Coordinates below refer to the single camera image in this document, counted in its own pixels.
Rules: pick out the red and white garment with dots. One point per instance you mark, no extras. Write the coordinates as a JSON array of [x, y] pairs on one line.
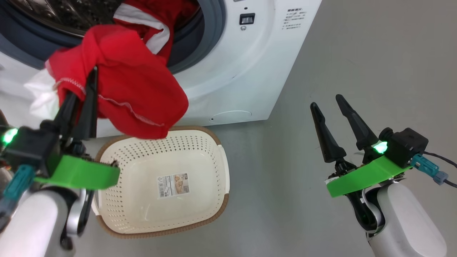
[[135, 82]]

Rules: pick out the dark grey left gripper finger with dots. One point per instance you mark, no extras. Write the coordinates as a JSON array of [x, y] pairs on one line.
[[89, 114], [68, 116]]

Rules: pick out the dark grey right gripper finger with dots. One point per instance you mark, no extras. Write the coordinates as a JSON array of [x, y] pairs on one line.
[[360, 130], [330, 142]]

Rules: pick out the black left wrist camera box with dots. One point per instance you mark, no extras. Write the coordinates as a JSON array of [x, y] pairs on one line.
[[32, 146]]

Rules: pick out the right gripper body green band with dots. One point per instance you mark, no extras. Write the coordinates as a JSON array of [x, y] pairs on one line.
[[364, 176]]

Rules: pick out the cream perforated laundry basket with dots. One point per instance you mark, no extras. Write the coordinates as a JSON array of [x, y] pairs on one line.
[[142, 203]]

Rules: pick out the white front-load washing machine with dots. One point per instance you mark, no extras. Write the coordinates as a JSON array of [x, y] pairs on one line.
[[250, 71]]

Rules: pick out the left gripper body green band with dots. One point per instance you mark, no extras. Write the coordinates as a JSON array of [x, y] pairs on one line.
[[82, 173]]

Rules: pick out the white product label sticker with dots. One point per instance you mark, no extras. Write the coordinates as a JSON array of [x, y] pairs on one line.
[[173, 185]]

